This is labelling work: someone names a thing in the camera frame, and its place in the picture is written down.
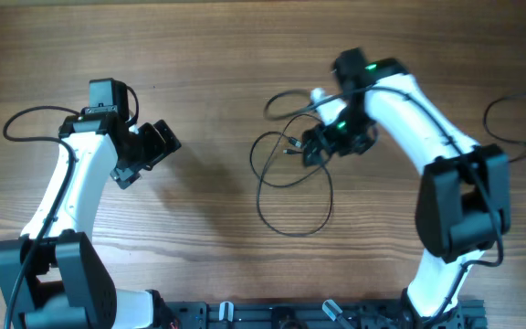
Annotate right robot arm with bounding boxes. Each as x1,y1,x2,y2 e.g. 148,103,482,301
302,48,510,328

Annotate right camera black cable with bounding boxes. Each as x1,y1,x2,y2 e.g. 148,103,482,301
263,84,505,321

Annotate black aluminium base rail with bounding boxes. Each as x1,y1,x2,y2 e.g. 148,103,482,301
166,299,488,329

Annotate left camera black cable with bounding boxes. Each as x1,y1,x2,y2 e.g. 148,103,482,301
2,105,81,329

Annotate camera black cable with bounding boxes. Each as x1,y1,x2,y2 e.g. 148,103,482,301
263,84,505,321
2,105,81,329

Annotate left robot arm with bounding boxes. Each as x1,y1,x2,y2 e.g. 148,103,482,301
0,78,181,328

